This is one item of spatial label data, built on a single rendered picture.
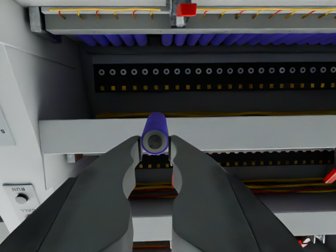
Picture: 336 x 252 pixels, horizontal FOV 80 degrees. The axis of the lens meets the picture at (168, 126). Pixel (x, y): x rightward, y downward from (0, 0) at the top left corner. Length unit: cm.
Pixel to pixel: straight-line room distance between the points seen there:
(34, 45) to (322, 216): 52
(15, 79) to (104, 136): 11
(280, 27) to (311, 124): 13
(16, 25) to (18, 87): 7
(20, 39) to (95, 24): 8
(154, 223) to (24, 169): 22
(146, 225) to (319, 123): 31
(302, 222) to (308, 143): 18
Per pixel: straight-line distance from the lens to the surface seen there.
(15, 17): 30
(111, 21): 28
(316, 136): 34
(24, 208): 39
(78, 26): 29
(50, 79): 34
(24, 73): 30
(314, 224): 48
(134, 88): 40
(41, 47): 33
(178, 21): 24
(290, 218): 45
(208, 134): 27
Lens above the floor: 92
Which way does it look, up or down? 27 degrees up
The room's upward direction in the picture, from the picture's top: 180 degrees clockwise
